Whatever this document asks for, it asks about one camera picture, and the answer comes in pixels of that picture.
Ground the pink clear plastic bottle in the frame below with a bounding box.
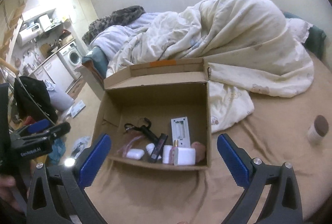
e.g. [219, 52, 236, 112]
[116, 135, 144, 157]

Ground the white earbuds case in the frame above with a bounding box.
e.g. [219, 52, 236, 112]
[126, 148, 145, 160]

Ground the pink paw-shaped pad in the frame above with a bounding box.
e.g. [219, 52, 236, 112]
[191, 142, 206, 163]

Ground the white pill bottle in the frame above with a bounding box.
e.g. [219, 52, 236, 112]
[146, 143, 161, 161]

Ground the black flashlight with strap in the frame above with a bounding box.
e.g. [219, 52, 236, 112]
[124, 117, 158, 144]

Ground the white power adapter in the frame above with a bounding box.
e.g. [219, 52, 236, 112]
[174, 147, 195, 166]

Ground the black lighter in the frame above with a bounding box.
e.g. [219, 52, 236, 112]
[148, 133, 168, 163]

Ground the white pink tube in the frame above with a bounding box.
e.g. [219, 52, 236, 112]
[162, 145, 172, 165]

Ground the white remote control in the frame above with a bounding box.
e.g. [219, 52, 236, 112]
[171, 117, 191, 148]

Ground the pink perfume bottle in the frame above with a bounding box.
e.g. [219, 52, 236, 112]
[169, 140, 178, 165]

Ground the person's left hand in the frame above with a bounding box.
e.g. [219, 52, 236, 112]
[0, 175, 24, 213]

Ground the black jacket on chair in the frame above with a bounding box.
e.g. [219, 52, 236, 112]
[13, 76, 58, 123]

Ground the grey bag on floor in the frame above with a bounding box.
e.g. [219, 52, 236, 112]
[48, 88, 74, 112]

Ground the white kitchen cabinet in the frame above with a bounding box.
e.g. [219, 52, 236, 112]
[30, 54, 74, 92]

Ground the beige bedside cabinet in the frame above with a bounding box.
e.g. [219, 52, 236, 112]
[77, 65, 104, 100]

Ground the white washing machine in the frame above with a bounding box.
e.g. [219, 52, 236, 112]
[57, 41, 82, 80]

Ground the brown lid cream jar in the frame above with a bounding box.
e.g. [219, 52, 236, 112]
[307, 115, 329, 144]

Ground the brown cardboard box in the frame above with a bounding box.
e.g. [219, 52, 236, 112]
[93, 58, 212, 171]

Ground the teal pillow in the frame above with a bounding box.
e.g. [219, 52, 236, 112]
[82, 47, 109, 81]

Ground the white water heater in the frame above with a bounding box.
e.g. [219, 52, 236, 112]
[16, 23, 43, 47]

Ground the lavender blanket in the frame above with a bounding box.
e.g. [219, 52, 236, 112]
[88, 12, 160, 61]

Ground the cream patterned duvet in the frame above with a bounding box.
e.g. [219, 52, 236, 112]
[106, 0, 314, 133]

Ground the dark leopard throw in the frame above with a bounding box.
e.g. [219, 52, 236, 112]
[82, 5, 145, 46]

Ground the green cloth at bedside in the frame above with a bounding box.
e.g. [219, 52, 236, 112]
[284, 12, 326, 60]

